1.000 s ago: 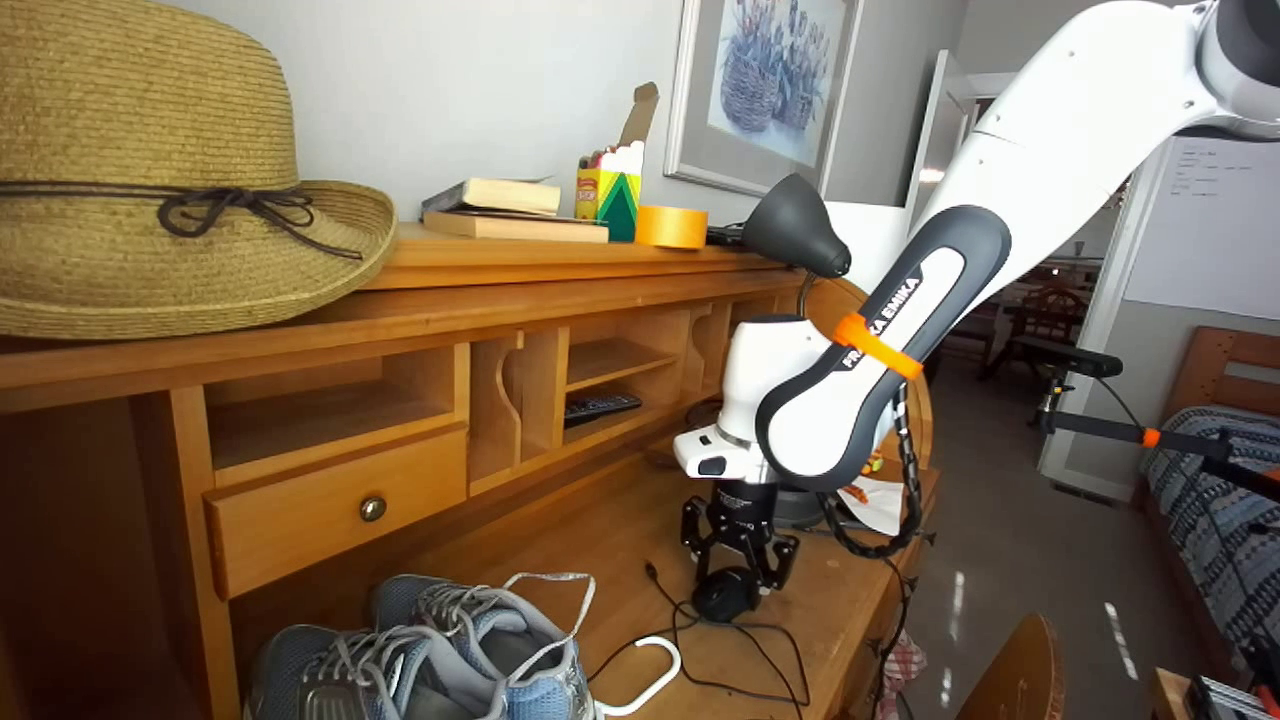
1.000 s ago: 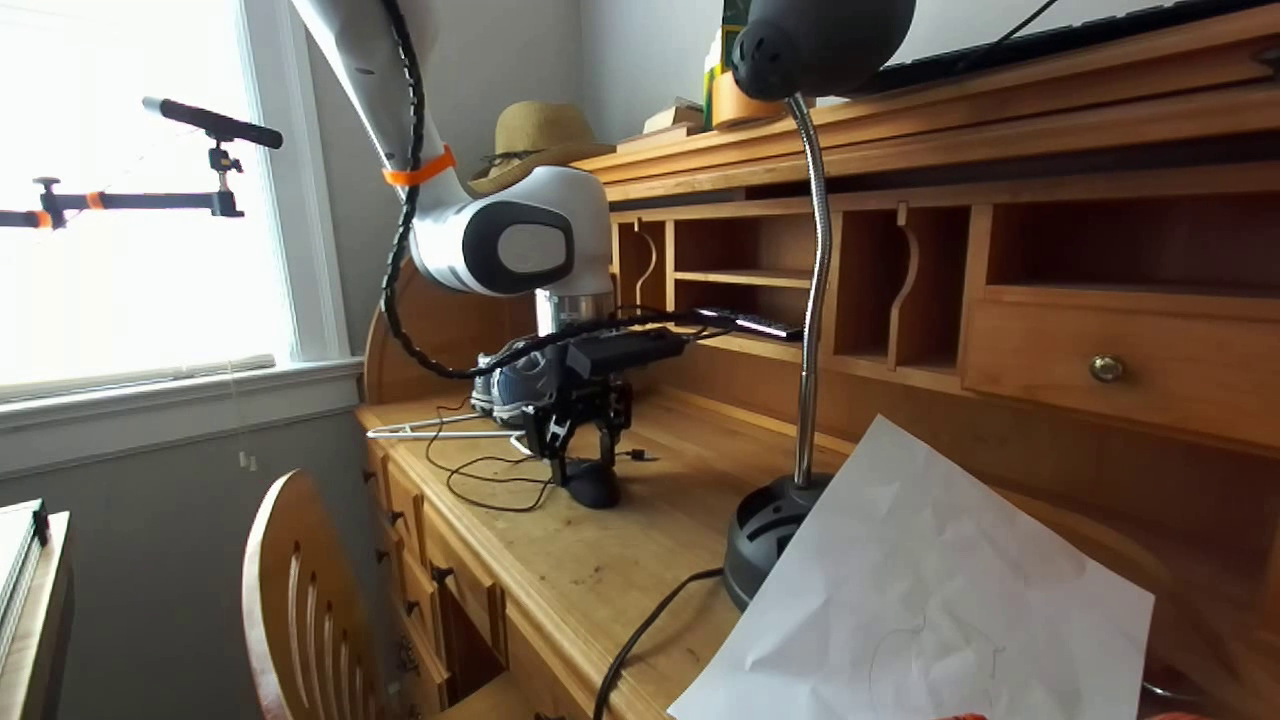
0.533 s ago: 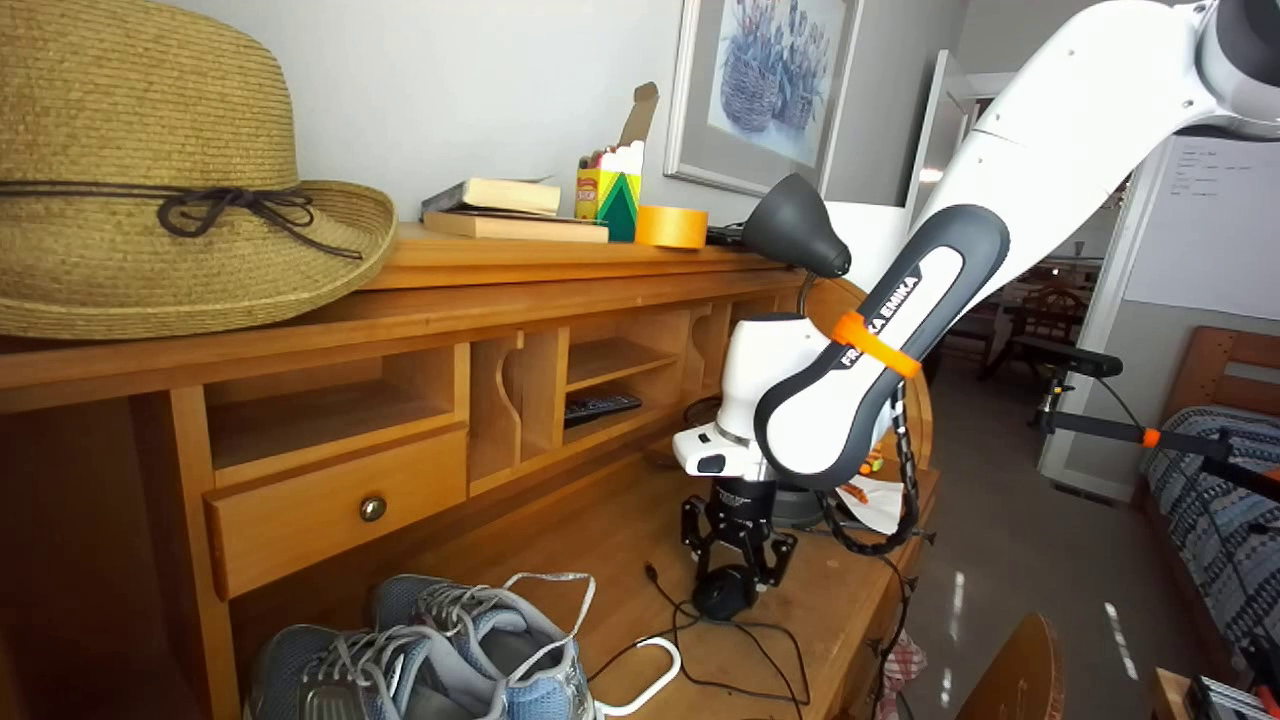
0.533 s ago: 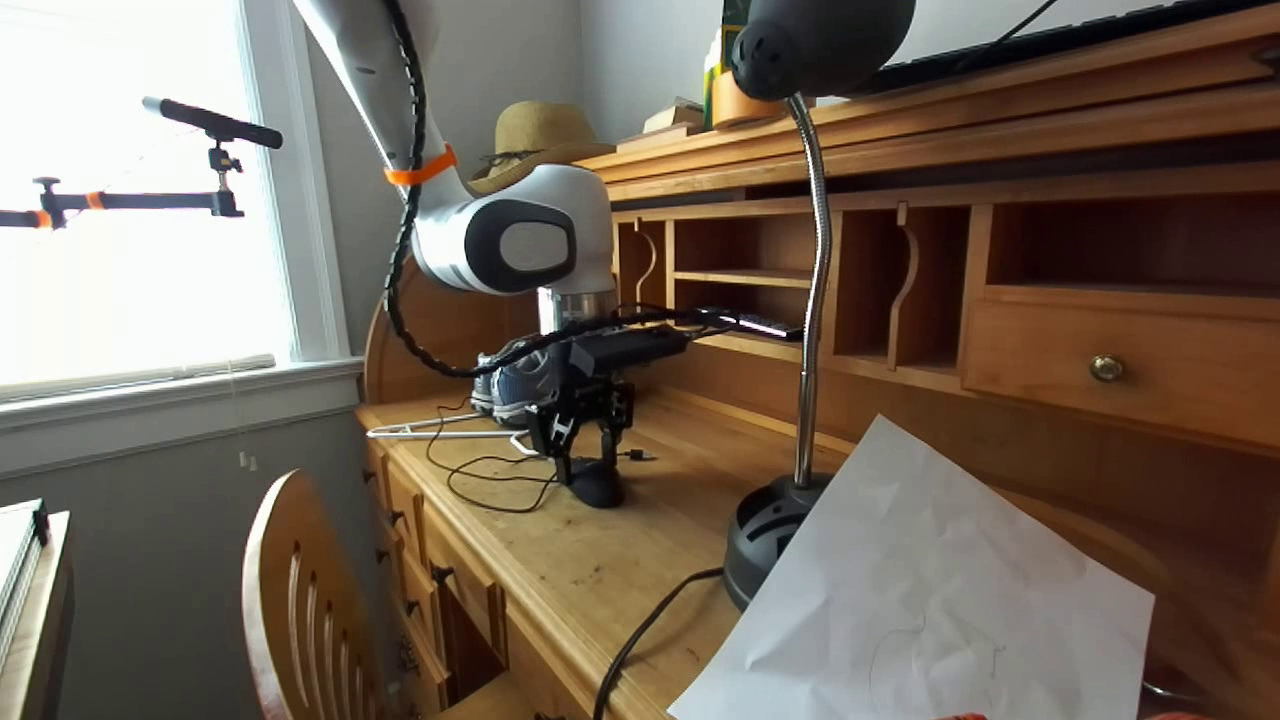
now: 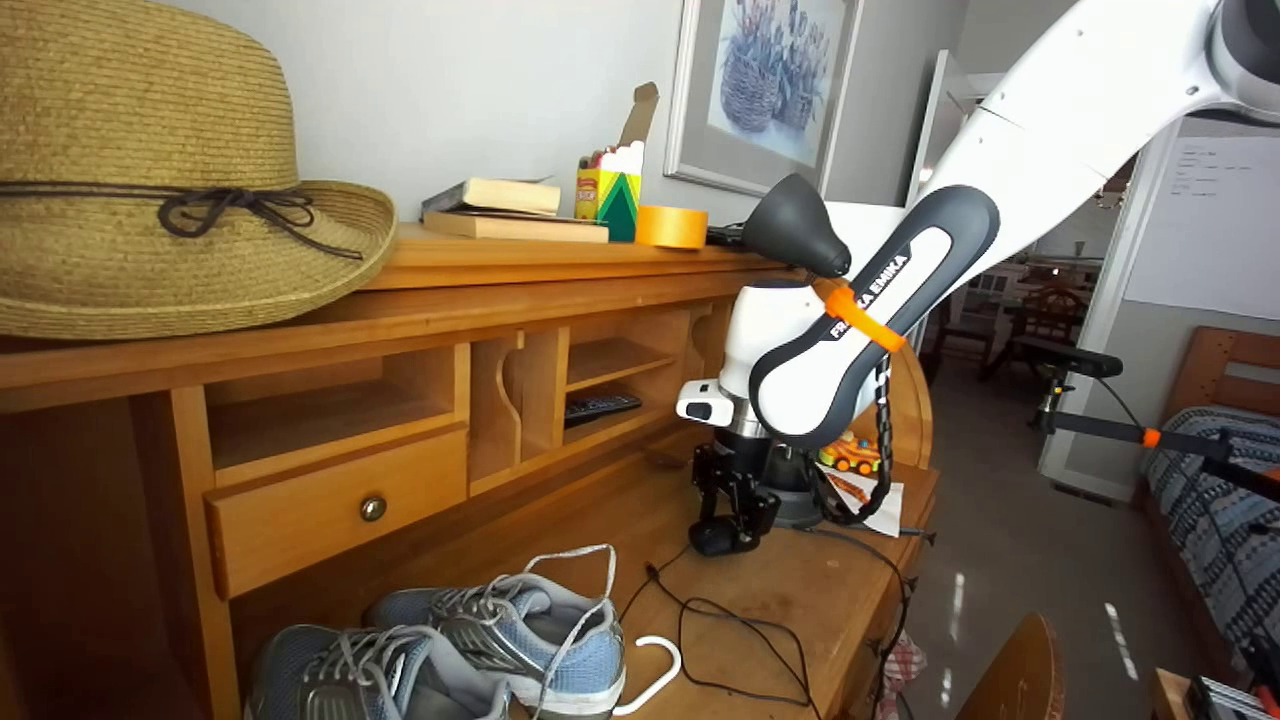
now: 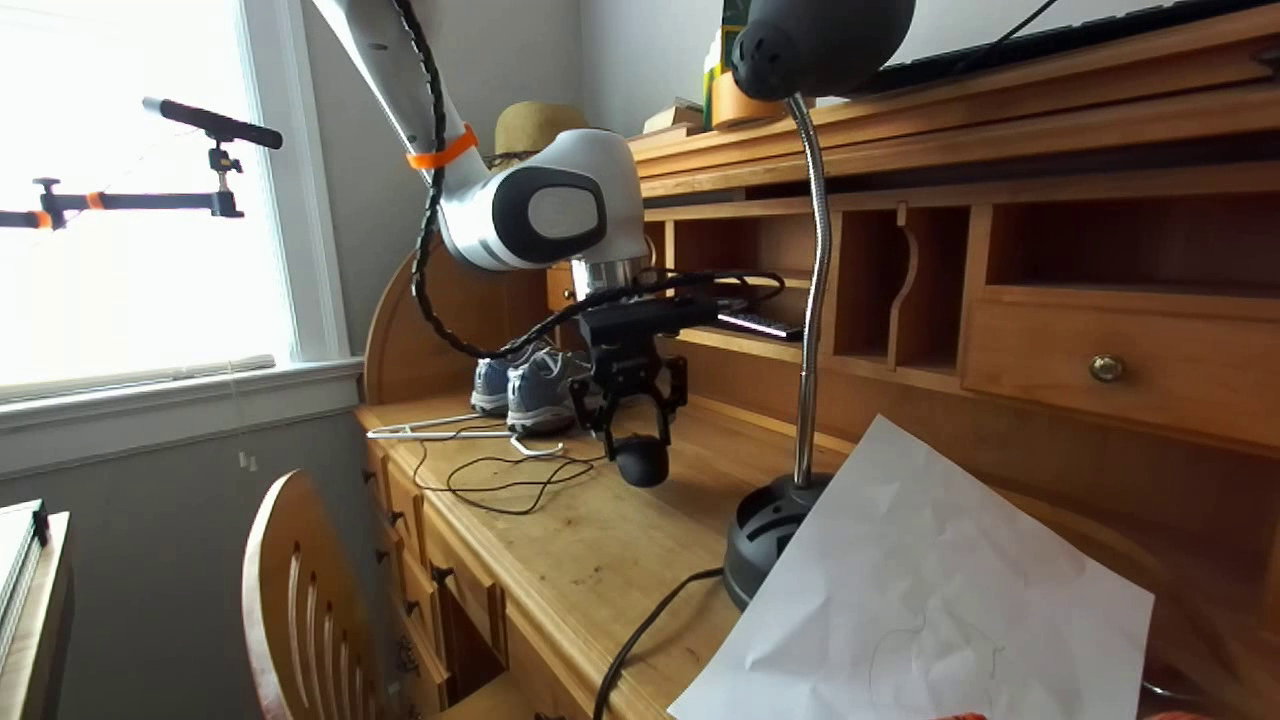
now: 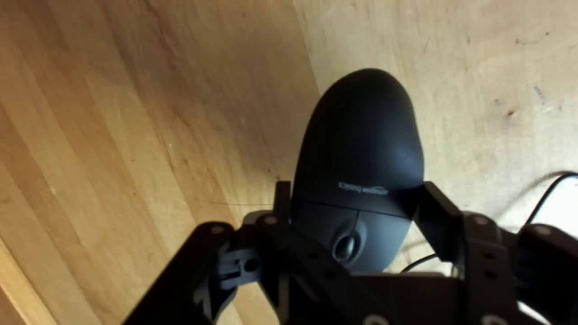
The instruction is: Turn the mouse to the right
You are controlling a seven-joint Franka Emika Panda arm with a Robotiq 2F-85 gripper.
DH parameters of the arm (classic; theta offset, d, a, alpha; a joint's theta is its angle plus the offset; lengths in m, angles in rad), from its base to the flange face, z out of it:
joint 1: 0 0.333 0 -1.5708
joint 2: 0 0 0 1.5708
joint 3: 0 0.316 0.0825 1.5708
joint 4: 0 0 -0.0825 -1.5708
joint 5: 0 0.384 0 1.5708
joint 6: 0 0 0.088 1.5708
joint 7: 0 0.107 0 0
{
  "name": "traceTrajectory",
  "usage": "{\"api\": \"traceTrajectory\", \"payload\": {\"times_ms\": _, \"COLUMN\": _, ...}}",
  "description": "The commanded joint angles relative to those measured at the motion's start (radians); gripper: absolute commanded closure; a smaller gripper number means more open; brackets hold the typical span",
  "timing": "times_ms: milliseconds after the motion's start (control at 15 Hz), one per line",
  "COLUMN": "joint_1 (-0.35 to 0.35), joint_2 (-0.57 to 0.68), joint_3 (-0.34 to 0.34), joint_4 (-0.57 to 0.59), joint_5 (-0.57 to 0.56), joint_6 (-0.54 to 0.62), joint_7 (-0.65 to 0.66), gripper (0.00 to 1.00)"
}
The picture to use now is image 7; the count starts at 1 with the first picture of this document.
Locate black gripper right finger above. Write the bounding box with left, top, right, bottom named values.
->
left=413, top=181, right=578, bottom=325

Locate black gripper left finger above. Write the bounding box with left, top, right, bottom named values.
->
left=123, top=179, right=363, bottom=325

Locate black computer mouse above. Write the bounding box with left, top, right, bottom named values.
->
left=291, top=67, right=426, bottom=277

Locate black mouse cable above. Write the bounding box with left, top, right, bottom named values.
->
left=399, top=170, right=578, bottom=277

